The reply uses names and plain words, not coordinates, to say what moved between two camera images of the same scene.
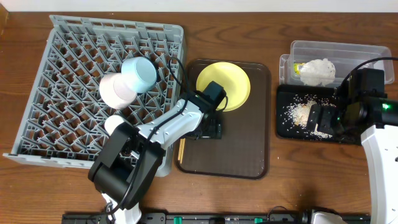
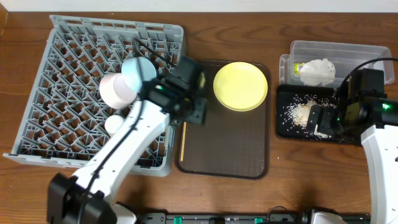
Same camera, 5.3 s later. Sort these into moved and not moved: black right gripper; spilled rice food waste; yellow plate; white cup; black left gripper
Moved: yellow plate; black left gripper
Not moved: white cup; black right gripper; spilled rice food waste
